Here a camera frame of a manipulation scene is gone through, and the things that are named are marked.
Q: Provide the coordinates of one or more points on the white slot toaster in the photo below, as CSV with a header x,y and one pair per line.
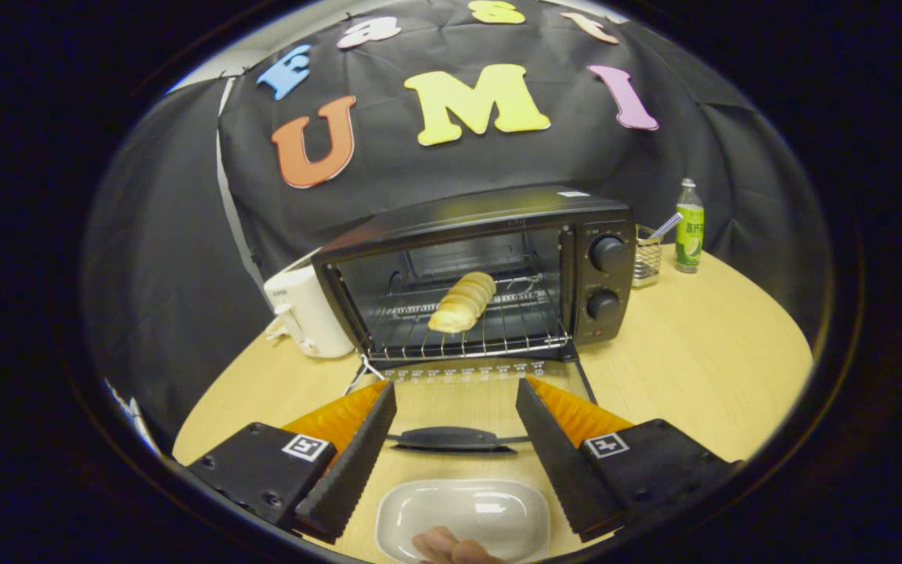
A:
x,y
310,313

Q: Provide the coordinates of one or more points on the black toaster oven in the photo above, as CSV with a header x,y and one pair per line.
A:
x,y
498,211

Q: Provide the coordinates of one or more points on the ridged yellow bread roll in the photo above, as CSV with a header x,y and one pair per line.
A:
x,y
463,301

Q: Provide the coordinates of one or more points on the white oval dish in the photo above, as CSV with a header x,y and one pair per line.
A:
x,y
467,505

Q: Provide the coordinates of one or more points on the blue white striped straw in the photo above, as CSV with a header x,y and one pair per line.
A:
x,y
665,226

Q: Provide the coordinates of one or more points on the green label drink bottle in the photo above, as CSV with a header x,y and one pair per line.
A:
x,y
688,235

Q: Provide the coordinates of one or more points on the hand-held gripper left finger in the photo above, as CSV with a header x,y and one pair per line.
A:
x,y
353,466

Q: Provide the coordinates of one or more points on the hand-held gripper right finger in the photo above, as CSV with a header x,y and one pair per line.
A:
x,y
557,462

